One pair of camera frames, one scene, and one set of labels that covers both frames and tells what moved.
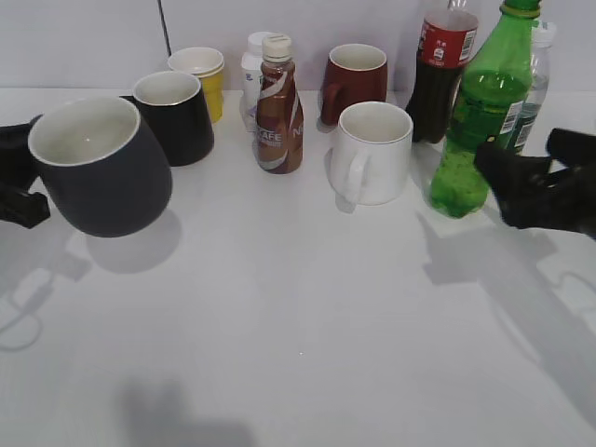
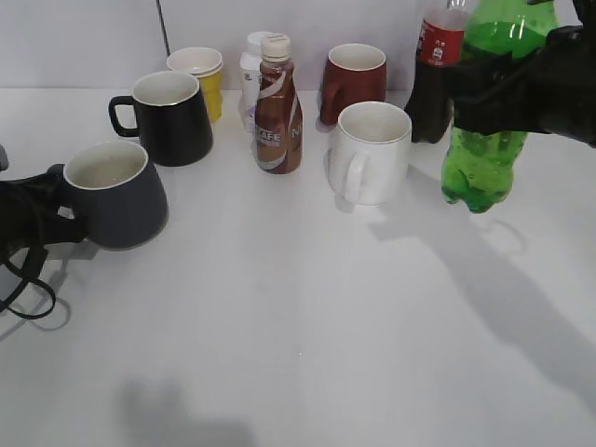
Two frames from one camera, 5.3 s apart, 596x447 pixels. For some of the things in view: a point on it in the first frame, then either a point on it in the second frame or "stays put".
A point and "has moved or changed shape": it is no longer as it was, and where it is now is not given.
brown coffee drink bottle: x=278 y=142 stays put
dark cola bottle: x=447 y=37 stays put
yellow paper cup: x=208 y=66 stays put
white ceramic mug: x=371 y=156 stays put
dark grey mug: x=106 y=173 has moved or changed shape
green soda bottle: x=495 y=82 has moved or changed shape
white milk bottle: x=250 y=74 stays put
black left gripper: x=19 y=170 -> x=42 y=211
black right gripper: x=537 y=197 -> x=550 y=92
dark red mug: x=357 y=73 stays put
